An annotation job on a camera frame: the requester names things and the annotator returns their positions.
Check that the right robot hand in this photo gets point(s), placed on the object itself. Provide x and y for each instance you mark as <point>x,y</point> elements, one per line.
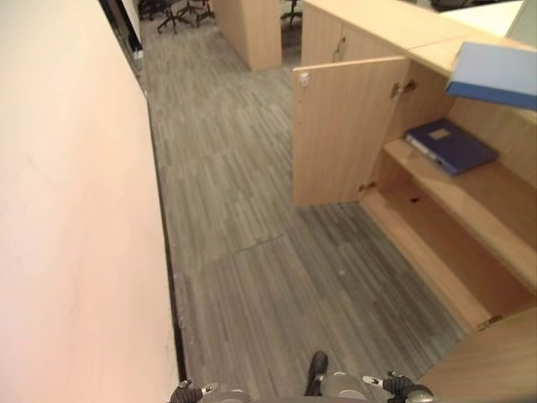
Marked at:
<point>398,384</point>

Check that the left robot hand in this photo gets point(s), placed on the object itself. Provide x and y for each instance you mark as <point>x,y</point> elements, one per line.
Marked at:
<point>186,394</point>

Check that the plain wooden cabinet door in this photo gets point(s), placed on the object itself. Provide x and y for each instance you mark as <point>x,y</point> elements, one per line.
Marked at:
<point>486,365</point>

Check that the open wooden office cabinet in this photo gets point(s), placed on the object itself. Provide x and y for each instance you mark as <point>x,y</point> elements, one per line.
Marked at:
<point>444,252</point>

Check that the wooden cabinet shelf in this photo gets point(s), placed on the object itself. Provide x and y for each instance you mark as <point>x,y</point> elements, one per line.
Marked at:
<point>470,201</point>

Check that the dark blue folder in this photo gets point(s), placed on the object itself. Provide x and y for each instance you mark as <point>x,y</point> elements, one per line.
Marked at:
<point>455,147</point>

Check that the wooden cabinet door with latch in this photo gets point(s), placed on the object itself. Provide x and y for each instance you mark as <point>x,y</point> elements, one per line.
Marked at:
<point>344,134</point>

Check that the light blue folder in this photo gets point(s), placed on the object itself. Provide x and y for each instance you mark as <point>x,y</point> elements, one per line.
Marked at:
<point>495,73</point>

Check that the closed wooden cabinet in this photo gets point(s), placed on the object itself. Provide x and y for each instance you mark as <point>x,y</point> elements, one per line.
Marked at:
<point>327,33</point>

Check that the wooden partition cabinet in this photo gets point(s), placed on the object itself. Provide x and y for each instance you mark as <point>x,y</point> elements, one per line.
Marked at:
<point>251,29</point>

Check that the black office chair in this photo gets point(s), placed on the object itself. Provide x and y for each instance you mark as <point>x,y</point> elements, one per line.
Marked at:
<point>200,12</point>
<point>291,12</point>
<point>173,17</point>

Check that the robot silver leg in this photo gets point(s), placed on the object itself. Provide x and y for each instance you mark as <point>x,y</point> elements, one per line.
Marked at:
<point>228,396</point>
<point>344,384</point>

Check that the robot dark foot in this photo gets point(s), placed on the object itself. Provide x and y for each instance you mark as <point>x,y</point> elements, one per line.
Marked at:
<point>317,367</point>

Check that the metal door hinge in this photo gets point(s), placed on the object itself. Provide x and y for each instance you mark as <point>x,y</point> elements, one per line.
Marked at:
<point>367,187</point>
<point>488,323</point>
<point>403,88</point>

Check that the white door latch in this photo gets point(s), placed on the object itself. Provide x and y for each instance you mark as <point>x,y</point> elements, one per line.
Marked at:
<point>303,79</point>

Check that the white desk top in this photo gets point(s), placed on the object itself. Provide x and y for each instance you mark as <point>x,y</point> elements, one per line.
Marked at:
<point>482,17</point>

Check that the grey-green partition panel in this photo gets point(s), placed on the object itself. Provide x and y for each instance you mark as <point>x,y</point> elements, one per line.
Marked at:
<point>524,23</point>

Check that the black door frame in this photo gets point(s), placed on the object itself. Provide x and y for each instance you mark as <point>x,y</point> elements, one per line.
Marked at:
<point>126,29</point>

